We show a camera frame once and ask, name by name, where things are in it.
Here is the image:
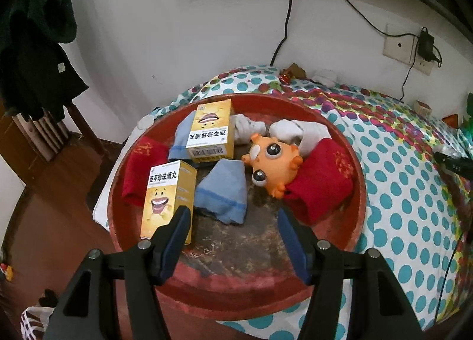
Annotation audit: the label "orange squeeze toy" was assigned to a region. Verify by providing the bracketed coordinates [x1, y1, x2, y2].
[241, 134, 303, 199]

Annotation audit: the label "large yellow medicine box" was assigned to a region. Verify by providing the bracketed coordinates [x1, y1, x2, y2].
[140, 160, 197, 238]

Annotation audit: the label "wooden chair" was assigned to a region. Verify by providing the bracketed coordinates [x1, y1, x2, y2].
[5, 103, 109, 162]

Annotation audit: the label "crumpled white tissue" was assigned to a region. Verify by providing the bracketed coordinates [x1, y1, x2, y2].
[311, 68, 338, 88]

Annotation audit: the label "black cable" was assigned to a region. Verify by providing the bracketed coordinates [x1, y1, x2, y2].
[269, 0, 309, 67]
[330, 0, 423, 101]

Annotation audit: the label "white sock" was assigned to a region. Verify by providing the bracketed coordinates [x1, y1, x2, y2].
[268, 119, 332, 157]
[230, 114, 267, 146]

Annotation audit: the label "white wall socket plate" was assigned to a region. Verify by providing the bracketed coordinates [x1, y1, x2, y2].
[383, 35, 435, 76]

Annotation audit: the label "red packet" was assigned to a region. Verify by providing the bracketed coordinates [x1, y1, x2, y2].
[442, 114, 459, 129]

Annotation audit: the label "white mattress edge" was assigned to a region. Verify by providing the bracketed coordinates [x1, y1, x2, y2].
[92, 114, 155, 233]

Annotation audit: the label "red sock with gold print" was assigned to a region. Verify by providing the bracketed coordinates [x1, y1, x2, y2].
[122, 136, 169, 207]

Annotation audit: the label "round red tray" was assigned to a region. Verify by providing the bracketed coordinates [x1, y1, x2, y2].
[108, 94, 366, 321]

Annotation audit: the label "black power adapter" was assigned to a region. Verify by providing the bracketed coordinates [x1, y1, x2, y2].
[417, 27, 443, 68]

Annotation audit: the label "white patterned bag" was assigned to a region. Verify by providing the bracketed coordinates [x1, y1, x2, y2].
[20, 306, 54, 340]

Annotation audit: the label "polka dot bed sheet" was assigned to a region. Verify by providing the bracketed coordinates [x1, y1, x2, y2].
[152, 65, 472, 329]

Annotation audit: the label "light blue sock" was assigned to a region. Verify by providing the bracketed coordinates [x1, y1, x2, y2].
[194, 159, 248, 225]
[168, 111, 196, 162]

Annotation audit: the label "dark hanging clothes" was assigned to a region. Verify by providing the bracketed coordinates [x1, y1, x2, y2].
[1, 0, 88, 122]

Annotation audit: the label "small red-top box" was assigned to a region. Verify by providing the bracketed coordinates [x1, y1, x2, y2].
[412, 100, 432, 117]

